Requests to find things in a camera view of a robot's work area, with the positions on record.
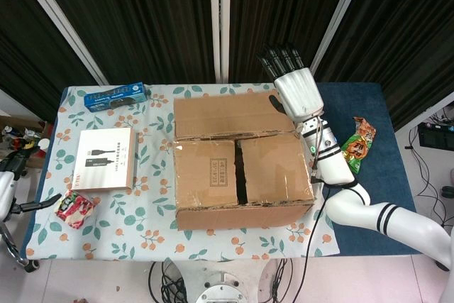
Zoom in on leaf and fruit print tablecloth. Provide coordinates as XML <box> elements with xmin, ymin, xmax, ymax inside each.
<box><xmin>21</xmin><ymin>83</ymin><xmax>341</xmax><ymax>260</ymax></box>

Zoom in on green orange snack packet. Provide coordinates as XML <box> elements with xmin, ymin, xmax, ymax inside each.
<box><xmin>340</xmin><ymin>116</ymin><xmax>377</xmax><ymax>176</ymax></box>

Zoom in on metal chair leg with caster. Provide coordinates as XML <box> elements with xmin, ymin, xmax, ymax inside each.
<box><xmin>0</xmin><ymin>223</ymin><xmax>40</xmax><ymax>272</ymax></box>

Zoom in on red snack packet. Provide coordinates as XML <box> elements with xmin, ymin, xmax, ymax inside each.
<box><xmin>54</xmin><ymin>189</ymin><xmax>96</xmax><ymax>229</ymax></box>

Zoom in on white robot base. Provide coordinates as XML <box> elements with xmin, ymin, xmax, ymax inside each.
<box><xmin>161</xmin><ymin>258</ymin><xmax>284</xmax><ymax>303</ymax></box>

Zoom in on white upright frame post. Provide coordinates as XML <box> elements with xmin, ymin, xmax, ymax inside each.
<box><xmin>208</xmin><ymin>0</ymin><xmax>232</xmax><ymax>84</ymax></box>

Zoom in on black pleated curtain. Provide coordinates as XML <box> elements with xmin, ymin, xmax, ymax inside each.
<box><xmin>0</xmin><ymin>0</ymin><xmax>454</xmax><ymax>130</ymax></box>

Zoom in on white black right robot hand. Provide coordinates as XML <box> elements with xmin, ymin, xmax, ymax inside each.
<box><xmin>257</xmin><ymin>43</ymin><xmax>326</xmax><ymax>126</ymax></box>

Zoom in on blue cookie box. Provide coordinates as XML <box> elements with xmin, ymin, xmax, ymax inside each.
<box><xmin>84</xmin><ymin>82</ymin><xmax>148</xmax><ymax>114</ymax></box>

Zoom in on white cable product box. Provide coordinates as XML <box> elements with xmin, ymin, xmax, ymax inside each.
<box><xmin>72</xmin><ymin>127</ymin><xmax>138</xmax><ymax>193</ymax></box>

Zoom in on black electronic device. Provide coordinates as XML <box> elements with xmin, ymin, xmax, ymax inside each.
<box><xmin>417</xmin><ymin>121</ymin><xmax>454</xmax><ymax>148</ymax></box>

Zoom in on large brown cardboard box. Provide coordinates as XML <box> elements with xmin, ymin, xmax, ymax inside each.
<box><xmin>172</xmin><ymin>90</ymin><xmax>316</xmax><ymax>232</ymax></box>

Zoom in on box of assorted clutter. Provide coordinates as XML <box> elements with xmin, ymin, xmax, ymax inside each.
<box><xmin>0</xmin><ymin>120</ymin><xmax>54</xmax><ymax>169</ymax></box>

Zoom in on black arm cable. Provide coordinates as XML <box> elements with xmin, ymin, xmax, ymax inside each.
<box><xmin>303</xmin><ymin>167</ymin><xmax>329</xmax><ymax>258</ymax></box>

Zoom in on white slanted frame post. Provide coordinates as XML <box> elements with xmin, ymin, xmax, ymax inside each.
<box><xmin>307</xmin><ymin>0</ymin><xmax>372</xmax><ymax>74</ymax></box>
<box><xmin>10</xmin><ymin>0</ymin><xmax>111</xmax><ymax>86</ymax></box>

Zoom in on dark blue table cover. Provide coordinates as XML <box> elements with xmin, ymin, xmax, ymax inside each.
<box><xmin>37</xmin><ymin>82</ymin><xmax>416</xmax><ymax>258</ymax></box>

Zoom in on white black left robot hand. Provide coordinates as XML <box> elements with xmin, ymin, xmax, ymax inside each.
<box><xmin>0</xmin><ymin>146</ymin><xmax>62</xmax><ymax>224</ymax></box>

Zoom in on black cable bundle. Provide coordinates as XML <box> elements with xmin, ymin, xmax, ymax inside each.
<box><xmin>148</xmin><ymin>260</ymin><xmax>189</xmax><ymax>303</ymax></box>

